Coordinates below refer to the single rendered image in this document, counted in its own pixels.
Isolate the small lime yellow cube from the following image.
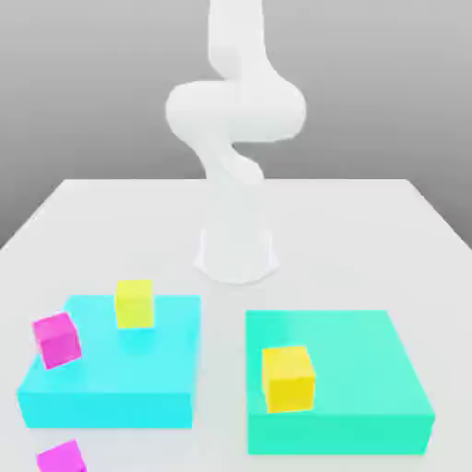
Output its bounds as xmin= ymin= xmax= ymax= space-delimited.
xmin=114 ymin=278 xmax=155 ymax=330

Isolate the small golden yellow cube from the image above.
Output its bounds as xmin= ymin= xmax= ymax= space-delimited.
xmin=261 ymin=345 xmax=316 ymax=415

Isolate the small magenta cube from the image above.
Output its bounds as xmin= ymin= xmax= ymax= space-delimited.
xmin=35 ymin=439 xmax=89 ymax=472
xmin=31 ymin=311 xmax=83 ymax=371

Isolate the large turquoise box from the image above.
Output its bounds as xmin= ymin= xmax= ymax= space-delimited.
xmin=244 ymin=309 xmax=437 ymax=456

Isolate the large cyan box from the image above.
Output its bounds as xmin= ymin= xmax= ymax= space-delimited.
xmin=16 ymin=293 xmax=203 ymax=430

